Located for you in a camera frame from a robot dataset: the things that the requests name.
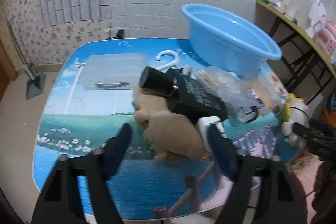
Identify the white and yellow plush toy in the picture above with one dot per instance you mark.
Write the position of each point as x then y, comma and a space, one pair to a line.
296, 113

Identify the clear plastic storage box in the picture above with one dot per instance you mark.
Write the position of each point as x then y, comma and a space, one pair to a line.
110, 69

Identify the black power adapter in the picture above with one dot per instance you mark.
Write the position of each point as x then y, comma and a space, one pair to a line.
120, 33

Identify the clear packet beige contents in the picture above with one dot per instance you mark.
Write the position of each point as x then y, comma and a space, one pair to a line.
265, 90

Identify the white wall outlet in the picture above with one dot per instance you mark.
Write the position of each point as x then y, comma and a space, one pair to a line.
127, 33

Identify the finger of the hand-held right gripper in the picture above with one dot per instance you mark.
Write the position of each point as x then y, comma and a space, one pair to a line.
304, 133
324, 125

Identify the white plastic jug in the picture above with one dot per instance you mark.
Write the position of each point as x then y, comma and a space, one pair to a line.
316, 12

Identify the light blue plastic basin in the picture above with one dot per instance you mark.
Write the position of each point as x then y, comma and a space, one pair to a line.
218, 43

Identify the wooden side table black frame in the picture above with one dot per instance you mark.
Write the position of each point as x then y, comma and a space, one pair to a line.
262, 16

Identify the dark printed packet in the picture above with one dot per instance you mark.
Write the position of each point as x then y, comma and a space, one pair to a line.
199, 98

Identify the white plastic hook hanger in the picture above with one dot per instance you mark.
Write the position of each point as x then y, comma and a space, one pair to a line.
174, 57

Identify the white rectangular box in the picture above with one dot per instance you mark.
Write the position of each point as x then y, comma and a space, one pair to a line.
207, 121

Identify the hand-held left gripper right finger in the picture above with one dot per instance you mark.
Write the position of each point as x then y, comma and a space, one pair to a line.
220, 153

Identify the pink cloth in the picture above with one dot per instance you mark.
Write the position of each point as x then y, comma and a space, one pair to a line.
304, 174

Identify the clear zip bag with sticks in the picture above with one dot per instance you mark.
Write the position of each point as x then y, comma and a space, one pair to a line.
223, 82

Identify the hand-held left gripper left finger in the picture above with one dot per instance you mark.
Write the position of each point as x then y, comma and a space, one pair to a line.
119, 150

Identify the black cylindrical bottle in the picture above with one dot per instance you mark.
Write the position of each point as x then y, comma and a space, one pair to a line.
157, 81

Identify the tan plush toy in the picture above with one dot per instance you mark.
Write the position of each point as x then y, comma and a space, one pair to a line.
173, 134

